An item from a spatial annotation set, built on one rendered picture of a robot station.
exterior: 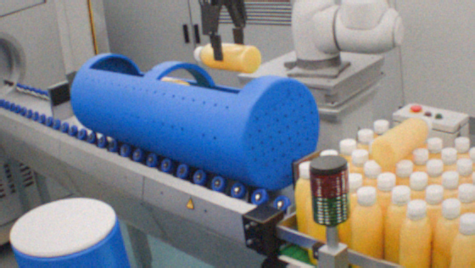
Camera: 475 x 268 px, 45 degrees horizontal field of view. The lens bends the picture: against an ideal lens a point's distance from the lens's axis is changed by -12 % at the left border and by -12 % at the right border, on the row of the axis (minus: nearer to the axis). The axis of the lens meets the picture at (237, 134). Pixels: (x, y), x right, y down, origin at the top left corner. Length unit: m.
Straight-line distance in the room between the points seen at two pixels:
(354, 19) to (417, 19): 2.38
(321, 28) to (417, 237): 1.04
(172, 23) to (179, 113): 2.27
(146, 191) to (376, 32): 0.87
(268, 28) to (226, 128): 1.93
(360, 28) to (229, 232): 0.76
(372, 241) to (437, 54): 3.17
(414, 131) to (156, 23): 2.83
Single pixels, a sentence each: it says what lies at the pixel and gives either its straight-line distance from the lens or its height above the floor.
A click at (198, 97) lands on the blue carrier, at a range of 1.63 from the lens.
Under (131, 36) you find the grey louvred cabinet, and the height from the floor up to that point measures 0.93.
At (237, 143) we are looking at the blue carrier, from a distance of 1.50.
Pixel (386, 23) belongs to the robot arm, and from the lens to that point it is 1.97.
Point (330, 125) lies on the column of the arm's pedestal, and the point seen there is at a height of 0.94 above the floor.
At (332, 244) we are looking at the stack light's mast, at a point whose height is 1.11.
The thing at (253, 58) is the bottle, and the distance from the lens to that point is 1.59.
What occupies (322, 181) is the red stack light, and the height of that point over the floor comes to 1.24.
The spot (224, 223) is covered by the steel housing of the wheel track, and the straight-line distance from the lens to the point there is 1.69.
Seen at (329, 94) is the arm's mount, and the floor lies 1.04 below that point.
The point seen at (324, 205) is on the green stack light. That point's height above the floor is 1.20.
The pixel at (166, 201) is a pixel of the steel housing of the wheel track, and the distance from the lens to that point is 1.87.
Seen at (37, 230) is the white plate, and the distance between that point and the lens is 1.46.
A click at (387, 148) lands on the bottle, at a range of 1.32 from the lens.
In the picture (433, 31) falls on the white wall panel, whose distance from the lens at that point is 4.31.
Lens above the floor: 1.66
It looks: 20 degrees down
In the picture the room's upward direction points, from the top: 8 degrees counter-clockwise
